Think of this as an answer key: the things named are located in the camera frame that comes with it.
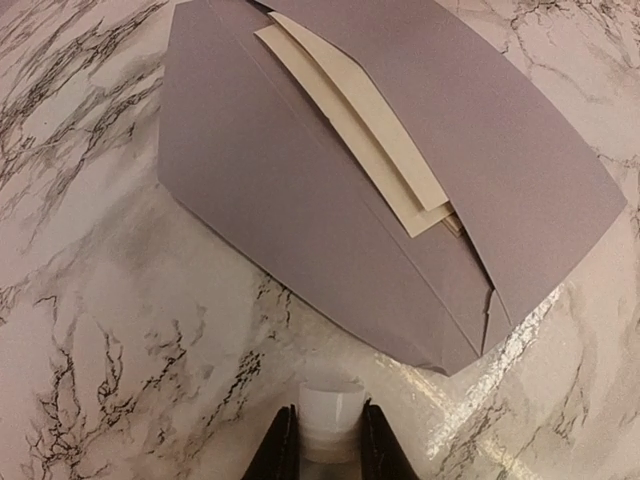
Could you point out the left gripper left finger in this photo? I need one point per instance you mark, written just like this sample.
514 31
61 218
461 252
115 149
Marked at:
278 455

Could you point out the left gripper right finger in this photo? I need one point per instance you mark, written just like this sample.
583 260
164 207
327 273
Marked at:
382 457

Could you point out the grey envelope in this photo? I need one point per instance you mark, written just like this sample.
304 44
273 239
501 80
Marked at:
247 151

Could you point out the cream paper letter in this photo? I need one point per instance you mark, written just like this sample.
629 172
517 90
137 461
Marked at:
357 111

